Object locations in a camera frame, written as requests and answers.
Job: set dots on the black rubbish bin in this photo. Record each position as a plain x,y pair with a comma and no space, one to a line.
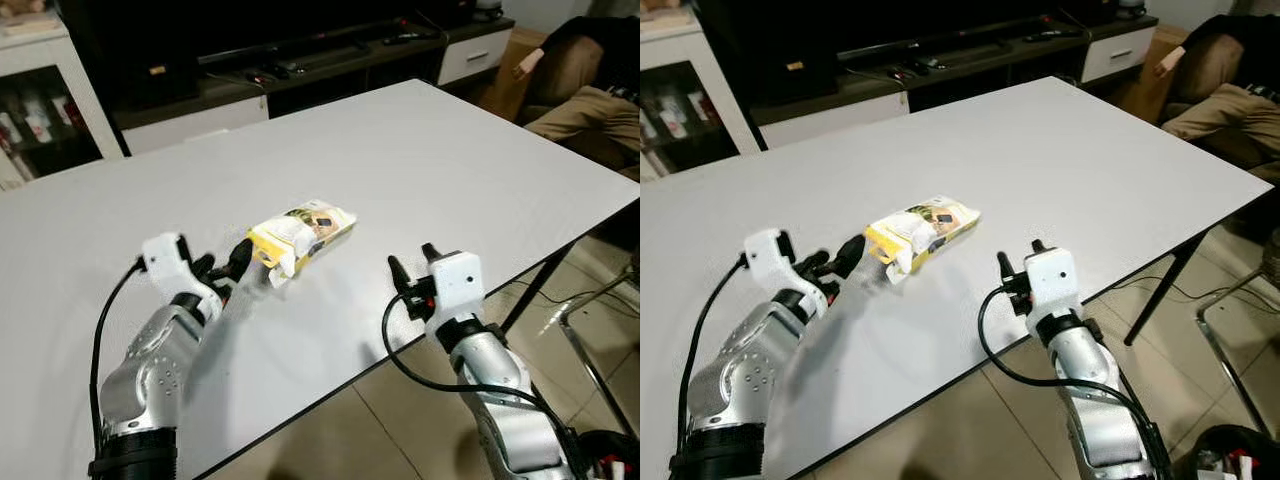
1240,452
612,455

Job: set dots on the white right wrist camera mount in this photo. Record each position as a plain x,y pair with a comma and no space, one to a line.
455,282
1052,280

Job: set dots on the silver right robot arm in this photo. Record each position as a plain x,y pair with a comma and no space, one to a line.
1095,390
505,390

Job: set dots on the brown cardboard box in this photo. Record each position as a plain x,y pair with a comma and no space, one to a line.
1140,75
510,75

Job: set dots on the black table leg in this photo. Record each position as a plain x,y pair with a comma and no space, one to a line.
535,290
1165,288

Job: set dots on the metal chair frame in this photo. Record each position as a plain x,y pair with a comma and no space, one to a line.
1225,355
590,360

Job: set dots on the black remote control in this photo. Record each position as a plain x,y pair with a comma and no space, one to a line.
1045,34

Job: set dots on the seated person in khaki trousers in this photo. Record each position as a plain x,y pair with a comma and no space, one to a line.
590,105
1225,105

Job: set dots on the yellow white snack packet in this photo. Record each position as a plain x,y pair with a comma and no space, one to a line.
300,235
920,232

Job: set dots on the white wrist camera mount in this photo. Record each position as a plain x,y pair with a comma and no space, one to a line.
165,258
768,255
1052,280
455,282

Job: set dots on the black flat television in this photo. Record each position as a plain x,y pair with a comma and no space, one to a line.
880,25
250,25

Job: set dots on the dark white television cabinet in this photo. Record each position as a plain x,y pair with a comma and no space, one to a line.
330,75
960,70

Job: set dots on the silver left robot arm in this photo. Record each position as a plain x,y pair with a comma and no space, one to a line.
735,375
150,375

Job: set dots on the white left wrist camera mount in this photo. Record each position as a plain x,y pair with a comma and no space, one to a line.
165,258
768,255

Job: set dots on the white glass-door shelf cabinet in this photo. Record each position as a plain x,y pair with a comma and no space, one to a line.
690,95
50,95

